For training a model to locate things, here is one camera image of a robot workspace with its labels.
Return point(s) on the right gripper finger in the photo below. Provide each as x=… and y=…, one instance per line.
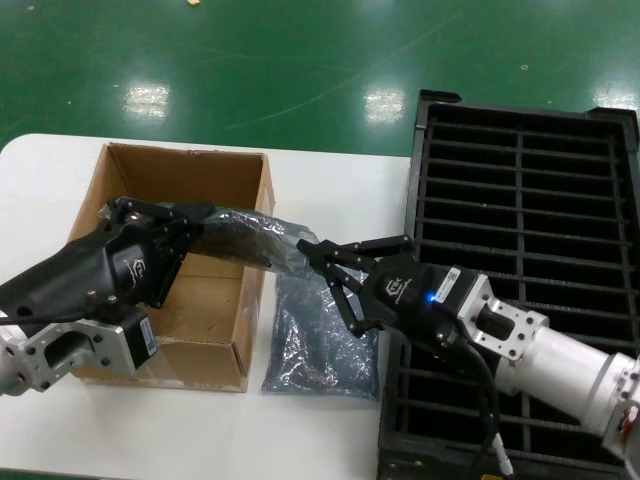
x=350, y=250
x=347, y=295

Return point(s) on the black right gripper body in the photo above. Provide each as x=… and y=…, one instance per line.
x=405, y=300

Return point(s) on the black slotted plastic container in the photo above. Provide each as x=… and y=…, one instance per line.
x=520, y=200

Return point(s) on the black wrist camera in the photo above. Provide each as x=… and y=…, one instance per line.
x=452, y=285
x=140, y=340

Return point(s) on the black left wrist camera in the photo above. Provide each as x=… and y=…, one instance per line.
x=140, y=340

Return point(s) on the open brown cardboard box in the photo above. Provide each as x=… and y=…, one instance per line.
x=200, y=170

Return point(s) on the grey antistatic bag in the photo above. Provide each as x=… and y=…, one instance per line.
x=310, y=360
x=295, y=232

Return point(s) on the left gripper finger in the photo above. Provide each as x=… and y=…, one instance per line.
x=170, y=212
x=175, y=260

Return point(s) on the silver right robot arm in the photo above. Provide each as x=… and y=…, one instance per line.
x=565, y=360

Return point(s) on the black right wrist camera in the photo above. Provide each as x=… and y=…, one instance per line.
x=452, y=285

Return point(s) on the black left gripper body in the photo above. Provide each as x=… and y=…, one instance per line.
x=100, y=275

